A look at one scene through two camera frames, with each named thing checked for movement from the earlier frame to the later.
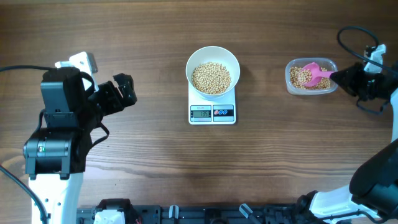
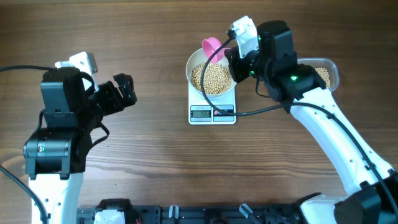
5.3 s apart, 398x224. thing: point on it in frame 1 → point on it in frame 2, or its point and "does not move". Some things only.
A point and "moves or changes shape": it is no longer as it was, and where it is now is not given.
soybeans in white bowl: x=211 y=78 does not move
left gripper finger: x=125 y=85 does not move
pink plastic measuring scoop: x=316 y=74 moves or changes shape
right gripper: x=351 y=81 → x=234 y=61
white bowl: x=212 y=71 does not move
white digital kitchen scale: x=202 y=111 does not move
